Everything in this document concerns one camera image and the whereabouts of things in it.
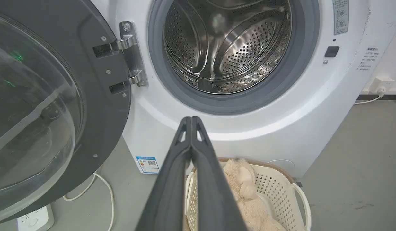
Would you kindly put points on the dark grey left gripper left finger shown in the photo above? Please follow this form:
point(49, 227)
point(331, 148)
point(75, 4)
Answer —
point(169, 192)

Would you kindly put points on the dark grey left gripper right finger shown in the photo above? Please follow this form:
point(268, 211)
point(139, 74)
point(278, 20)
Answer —
point(214, 199)

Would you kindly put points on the white front-load washing machine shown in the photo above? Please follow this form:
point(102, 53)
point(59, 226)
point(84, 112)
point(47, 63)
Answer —
point(281, 122)

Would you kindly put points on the dark grey washing machine door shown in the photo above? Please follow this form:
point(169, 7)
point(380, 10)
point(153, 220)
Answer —
point(47, 102)

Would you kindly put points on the beige plush teddy bear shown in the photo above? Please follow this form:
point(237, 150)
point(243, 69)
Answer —
point(249, 195)

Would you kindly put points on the cream perforated laundry basket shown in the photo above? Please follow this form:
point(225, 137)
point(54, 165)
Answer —
point(275, 189)

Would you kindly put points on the white power strip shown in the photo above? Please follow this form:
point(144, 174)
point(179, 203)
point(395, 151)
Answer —
point(35, 219)

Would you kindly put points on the white wall plug adapter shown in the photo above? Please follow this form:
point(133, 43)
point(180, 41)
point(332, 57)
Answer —
point(381, 84)

